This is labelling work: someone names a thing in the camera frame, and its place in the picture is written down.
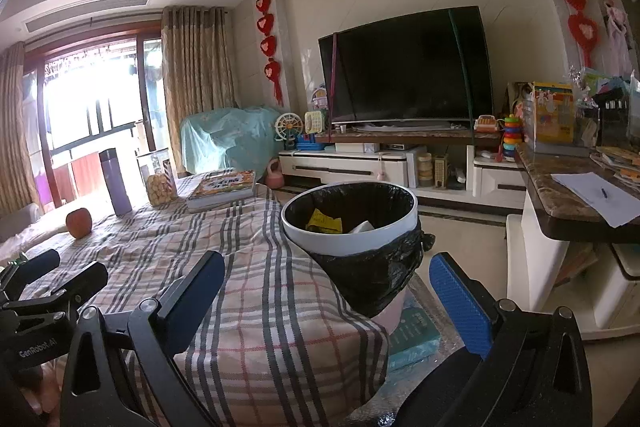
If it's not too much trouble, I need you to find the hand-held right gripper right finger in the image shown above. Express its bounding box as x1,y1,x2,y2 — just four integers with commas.
429,252,594,427

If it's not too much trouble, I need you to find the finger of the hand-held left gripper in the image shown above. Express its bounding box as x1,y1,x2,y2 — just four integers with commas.
0,249,62,303
0,261,109,325

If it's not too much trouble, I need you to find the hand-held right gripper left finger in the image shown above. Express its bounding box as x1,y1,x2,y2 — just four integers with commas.
59,250,227,427

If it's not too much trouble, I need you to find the white round trash bin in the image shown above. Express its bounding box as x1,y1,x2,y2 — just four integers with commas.
280,183,420,258

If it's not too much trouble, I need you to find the yellow wrapper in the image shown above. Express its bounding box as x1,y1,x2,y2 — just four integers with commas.
306,208,344,234

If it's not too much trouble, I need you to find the red apple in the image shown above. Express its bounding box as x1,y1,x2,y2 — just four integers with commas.
65,208,93,239

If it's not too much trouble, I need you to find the teal printed box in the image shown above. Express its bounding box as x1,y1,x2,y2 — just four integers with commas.
387,297,443,373

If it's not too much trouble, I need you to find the plaid blanket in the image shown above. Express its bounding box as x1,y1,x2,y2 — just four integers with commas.
0,184,391,427

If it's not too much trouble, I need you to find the white bin black bag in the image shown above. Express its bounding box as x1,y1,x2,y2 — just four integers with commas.
285,184,437,319

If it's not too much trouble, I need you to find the purple thermos bottle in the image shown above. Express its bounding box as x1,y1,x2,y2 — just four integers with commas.
98,148,133,217

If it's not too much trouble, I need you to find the orange picture book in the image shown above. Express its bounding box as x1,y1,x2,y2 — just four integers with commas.
186,169,258,214

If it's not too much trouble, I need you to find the glass snack jar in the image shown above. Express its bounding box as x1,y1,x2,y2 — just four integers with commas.
136,148,178,208

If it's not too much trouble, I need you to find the wooden toy building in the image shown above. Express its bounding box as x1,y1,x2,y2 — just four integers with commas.
432,154,451,188

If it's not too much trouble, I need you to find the pink kettlebell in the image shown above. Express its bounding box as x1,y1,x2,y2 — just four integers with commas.
265,158,283,190

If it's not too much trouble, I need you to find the beige curtain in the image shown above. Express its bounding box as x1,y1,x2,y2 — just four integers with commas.
0,42,43,212
161,6,237,168

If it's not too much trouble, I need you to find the teal dust cover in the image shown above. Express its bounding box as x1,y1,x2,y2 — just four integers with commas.
180,106,285,175

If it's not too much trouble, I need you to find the marble top side cabinet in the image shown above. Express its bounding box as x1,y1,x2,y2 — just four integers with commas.
506,142,640,342

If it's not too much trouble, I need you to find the white paper sheet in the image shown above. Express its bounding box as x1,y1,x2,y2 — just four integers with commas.
551,172,640,228

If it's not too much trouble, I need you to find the white television cabinet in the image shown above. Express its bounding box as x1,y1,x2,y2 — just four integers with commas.
277,129,526,215

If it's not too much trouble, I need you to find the toy cash register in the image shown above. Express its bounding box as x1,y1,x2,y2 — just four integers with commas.
474,114,501,135

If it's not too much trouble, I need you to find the toy ferris wheel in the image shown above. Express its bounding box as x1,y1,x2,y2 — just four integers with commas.
274,113,303,151

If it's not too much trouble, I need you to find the blue toy box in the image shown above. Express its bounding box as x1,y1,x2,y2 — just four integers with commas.
295,133,326,152

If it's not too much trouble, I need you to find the stack of picture books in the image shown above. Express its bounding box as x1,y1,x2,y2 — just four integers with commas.
590,146,640,185

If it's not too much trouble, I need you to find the yellow printed toy box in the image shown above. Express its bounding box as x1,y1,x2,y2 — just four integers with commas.
531,81,575,144

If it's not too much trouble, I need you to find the black storage box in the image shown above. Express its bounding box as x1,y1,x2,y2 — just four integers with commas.
597,89,629,148

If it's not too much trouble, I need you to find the black flat television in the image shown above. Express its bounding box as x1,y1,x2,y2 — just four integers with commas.
318,6,495,125

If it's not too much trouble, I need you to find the ceiling air vent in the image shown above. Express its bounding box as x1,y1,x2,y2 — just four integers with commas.
25,0,151,34

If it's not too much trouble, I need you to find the pink hanging garment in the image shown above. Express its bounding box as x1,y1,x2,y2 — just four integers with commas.
602,2,633,68

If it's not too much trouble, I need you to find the rainbow ring stacker toy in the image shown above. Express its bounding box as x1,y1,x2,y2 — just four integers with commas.
501,114,523,158

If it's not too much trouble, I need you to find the wooden frame glass door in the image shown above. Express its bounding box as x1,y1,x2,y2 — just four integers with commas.
25,27,168,210

